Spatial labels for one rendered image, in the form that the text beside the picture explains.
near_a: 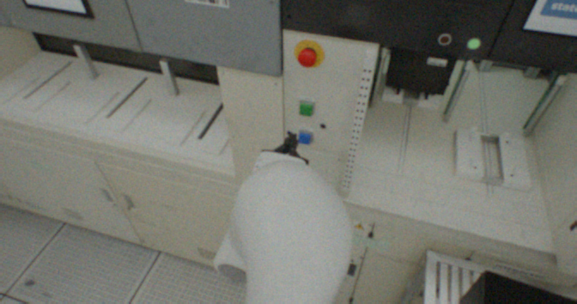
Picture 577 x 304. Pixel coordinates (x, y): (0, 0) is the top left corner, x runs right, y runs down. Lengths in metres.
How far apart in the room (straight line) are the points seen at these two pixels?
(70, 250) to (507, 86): 2.23
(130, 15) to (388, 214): 0.86
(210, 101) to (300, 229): 1.28
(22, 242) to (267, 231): 2.28
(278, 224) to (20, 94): 1.68
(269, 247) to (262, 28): 0.61
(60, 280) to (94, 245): 0.21
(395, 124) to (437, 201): 0.34
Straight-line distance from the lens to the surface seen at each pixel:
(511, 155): 1.39
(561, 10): 0.76
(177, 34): 0.92
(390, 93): 1.49
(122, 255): 2.19
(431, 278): 1.19
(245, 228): 0.28
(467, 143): 1.36
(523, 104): 1.69
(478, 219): 1.21
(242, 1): 0.79
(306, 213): 0.25
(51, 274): 2.30
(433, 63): 1.39
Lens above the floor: 1.78
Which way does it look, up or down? 46 degrees down
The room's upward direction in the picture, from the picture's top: straight up
